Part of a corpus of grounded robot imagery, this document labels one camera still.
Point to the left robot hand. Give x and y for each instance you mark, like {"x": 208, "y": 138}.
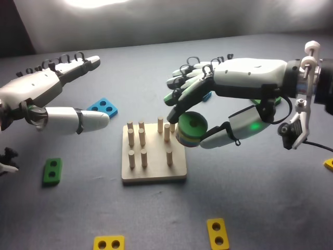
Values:
{"x": 33, "y": 86}

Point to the coloured rings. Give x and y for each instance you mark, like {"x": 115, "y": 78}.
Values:
{"x": 189, "y": 138}

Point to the grey table cloth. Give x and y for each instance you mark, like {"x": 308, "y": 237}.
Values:
{"x": 156, "y": 208}

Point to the wooden peg board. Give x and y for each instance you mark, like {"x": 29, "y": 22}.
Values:
{"x": 156, "y": 166}

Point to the blue square four-hole block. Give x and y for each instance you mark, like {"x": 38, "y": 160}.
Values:
{"x": 102, "y": 109}

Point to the green two-hole block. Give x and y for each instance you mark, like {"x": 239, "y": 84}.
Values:
{"x": 278, "y": 100}
{"x": 52, "y": 179}

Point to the yellow two-hole block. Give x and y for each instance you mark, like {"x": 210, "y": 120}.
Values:
{"x": 329, "y": 164}
{"x": 108, "y": 239}
{"x": 218, "y": 233}

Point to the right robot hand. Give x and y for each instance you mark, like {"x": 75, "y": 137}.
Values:
{"x": 247, "y": 70}

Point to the blue two-hole block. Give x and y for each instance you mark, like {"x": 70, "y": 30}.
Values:
{"x": 206, "y": 97}

